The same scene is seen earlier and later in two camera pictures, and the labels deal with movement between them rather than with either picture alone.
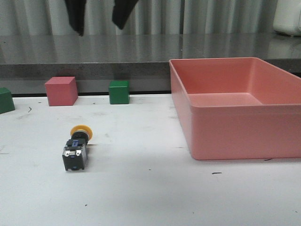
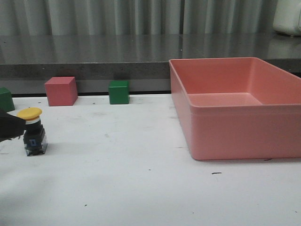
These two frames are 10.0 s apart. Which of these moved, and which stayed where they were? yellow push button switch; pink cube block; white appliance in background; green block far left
Moved: yellow push button switch
Stayed: green block far left; pink cube block; white appliance in background
